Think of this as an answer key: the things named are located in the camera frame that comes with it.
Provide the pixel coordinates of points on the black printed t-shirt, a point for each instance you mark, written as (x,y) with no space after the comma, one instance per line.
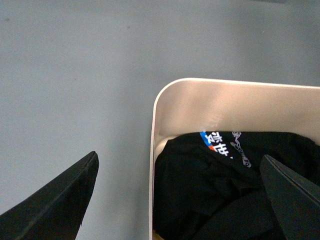
(208,185)

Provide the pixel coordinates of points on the cream plastic laundry hamper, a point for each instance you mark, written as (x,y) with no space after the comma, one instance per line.
(194,105)

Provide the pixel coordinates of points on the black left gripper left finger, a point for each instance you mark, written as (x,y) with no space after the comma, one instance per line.
(55,211)

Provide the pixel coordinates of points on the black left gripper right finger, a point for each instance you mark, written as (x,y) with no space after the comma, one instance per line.
(295,200)

